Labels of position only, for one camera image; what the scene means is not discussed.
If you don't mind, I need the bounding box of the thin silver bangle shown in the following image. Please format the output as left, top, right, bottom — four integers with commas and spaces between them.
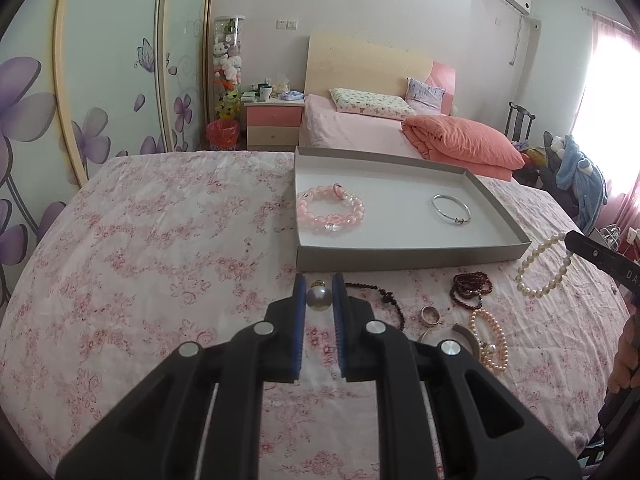
431, 193, 472, 225

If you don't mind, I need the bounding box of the purple pillow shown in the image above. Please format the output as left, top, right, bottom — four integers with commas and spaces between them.
404, 77, 446, 111

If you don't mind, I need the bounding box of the pink pearl necklace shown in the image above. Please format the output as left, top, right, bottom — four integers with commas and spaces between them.
469, 308, 509, 374

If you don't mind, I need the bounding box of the black bead necklace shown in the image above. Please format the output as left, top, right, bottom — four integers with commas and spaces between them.
345, 281, 407, 333

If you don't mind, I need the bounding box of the pearl pendant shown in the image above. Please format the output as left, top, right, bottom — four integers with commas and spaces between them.
306, 284, 330, 311

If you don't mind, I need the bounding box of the patterned cream pillow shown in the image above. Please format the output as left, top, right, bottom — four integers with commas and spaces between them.
328, 87, 417, 122

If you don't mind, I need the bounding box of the wooden bed with pink headboard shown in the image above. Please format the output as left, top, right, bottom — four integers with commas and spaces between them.
298, 30, 526, 183

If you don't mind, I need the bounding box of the plush toy display tube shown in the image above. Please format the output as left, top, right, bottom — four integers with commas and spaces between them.
212, 15, 247, 123

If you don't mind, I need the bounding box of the pink floral bed sheet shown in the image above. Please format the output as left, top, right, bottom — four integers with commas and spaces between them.
0, 149, 632, 480

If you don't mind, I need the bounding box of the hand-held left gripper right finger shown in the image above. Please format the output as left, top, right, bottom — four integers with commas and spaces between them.
332, 274, 583, 480

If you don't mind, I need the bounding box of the white pearl bracelet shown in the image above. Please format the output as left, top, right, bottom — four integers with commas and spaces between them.
515, 231, 576, 300

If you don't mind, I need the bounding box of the floral sliding door wardrobe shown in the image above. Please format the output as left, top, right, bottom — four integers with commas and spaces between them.
0, 0, 221, 311

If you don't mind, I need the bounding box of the pink and wood nightstand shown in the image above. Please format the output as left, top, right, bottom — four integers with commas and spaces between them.
243, 99, 306, 152

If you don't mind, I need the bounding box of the grey cardboard tray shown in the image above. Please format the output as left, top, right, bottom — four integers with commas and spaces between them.
292, 146, 532, 272

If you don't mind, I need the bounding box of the pink bead bracelet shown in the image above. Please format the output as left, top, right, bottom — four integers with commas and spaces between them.
296, 184, 366, 235

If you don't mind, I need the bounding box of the red trash bin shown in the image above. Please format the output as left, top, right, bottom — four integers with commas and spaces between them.
206, 119, 240, 151

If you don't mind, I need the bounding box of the dark red bead bracelet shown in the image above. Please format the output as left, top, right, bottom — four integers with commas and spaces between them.
450, 270, 491, 311

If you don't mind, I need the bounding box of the person's right hand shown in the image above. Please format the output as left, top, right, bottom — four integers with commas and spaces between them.
606, 322, 640, 401

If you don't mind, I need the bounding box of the pink curtain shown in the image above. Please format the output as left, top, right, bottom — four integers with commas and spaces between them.
570, 10, 640, 201

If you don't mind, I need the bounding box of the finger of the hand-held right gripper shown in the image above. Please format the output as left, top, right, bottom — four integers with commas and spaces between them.
565, 230, 640, 273

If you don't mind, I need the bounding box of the dark wooden chair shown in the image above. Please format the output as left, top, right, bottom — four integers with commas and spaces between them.
504, 101, 536, 142

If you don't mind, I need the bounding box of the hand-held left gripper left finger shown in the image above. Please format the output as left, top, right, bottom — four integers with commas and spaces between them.
55, 274, 307, 480

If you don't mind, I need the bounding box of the orange quilt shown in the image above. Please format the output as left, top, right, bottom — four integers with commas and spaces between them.
401, 114, 526, 181

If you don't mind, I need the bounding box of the blue plush toy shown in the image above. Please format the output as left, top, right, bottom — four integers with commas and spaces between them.
555, 135, 608, 231

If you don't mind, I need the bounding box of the silver cuff bracelet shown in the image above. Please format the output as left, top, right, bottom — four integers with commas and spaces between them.
417, 324, 480, 361

